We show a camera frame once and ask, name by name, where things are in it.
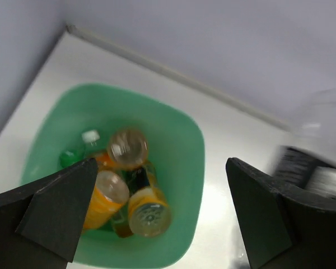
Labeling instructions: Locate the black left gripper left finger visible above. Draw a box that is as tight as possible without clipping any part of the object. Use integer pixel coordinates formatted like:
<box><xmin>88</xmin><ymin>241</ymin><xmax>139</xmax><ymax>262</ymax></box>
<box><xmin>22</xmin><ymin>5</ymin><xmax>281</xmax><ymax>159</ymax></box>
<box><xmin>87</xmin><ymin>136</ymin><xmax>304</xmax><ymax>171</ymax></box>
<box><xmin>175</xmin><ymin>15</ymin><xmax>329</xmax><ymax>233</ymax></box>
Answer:
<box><xmin>0</xmin><ymin>158</ymin><xmax>98</xmax><ymax>268</ymax></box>

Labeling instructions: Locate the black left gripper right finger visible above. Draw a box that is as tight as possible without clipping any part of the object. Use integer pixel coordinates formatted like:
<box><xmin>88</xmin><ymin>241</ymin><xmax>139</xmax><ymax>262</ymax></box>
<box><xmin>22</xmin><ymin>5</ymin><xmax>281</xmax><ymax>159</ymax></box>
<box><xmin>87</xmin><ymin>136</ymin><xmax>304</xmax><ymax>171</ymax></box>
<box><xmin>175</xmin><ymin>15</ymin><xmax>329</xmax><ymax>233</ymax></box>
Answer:
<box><xmin>226</xmin><ymin>157</ymin><xmax>336</xmax><ymax>268</ymax></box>

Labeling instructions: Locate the clear bottle black cap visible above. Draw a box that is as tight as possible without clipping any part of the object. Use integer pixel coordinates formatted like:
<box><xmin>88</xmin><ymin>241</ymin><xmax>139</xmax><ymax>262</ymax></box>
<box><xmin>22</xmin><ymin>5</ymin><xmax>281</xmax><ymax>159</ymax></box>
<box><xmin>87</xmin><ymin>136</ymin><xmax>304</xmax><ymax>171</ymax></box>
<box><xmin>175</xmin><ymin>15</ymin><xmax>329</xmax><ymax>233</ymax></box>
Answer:
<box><xmin>270</xmin><ymin>88</ymin><xmax>336</xmax><ymax>201</ymax></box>

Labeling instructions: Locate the small orange juice bottle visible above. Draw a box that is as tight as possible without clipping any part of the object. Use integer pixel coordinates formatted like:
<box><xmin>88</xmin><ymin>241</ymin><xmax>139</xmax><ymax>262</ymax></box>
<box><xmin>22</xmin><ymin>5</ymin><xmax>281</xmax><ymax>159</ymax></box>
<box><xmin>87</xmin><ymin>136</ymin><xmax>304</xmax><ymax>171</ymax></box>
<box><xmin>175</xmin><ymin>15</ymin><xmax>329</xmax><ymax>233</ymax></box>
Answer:
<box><xmin>83</xmin><ymin>170</ymin><xmax>129</xmax><ymax>230</ymax></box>

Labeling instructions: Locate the orange blue label drink bottle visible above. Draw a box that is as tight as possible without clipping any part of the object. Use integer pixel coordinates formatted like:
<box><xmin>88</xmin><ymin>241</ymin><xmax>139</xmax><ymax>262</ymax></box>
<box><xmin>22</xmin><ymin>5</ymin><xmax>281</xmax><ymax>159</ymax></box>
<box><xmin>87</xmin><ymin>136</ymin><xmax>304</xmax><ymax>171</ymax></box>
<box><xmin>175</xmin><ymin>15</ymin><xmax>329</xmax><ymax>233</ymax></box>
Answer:
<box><xmin>111</xmin><ymin>166</ymin><xmax>172</xmax><ymax>238</ymax></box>

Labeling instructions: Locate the orange juice bottle gold cap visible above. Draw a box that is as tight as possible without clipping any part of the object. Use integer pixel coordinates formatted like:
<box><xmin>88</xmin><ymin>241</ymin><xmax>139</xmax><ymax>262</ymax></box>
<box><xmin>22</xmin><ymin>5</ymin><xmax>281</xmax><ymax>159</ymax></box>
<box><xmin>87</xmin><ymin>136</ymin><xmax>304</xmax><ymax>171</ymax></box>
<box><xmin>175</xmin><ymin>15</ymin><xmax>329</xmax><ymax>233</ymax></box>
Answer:
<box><xmin>106</xmin><ymin>128</ymin><xmax>148</xmax><ymax>169</ymax></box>

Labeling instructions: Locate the green plastic soda bottle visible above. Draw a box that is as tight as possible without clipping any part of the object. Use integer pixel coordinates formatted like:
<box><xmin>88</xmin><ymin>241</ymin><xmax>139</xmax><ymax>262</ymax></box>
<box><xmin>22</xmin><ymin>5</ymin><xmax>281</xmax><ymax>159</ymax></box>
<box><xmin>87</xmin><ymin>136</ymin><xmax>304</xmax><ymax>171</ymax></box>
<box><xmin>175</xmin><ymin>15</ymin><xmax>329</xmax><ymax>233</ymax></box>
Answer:
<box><xmin>59</xmin><ymin>149</ymin><xmax>85</xmax><ymax>168</ymax></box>

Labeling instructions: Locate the green plastic bin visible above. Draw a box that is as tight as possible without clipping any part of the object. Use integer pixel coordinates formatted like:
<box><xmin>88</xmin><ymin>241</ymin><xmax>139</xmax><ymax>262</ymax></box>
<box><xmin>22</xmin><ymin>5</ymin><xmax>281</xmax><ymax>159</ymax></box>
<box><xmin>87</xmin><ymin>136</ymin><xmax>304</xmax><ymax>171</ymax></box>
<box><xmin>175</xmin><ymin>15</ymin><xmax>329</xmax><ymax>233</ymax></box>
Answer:
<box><xmin>21</xmin><ymin>84</ymin><xmax>205</xmax><ymax>268</ymax></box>

